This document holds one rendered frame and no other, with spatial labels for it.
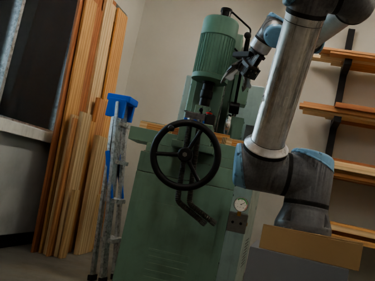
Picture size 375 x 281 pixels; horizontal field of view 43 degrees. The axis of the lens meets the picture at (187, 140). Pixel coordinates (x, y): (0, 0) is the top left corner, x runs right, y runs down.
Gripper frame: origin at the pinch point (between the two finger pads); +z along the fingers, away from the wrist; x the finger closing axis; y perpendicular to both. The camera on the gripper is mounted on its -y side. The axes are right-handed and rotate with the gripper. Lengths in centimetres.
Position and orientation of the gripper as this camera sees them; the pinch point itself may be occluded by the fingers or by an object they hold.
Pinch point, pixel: (231, 86)
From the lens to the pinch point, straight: 215.0
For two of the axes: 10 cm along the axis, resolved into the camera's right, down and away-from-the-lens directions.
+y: 3.3, 6.0, -7.3
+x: 8.1, 2.2, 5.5
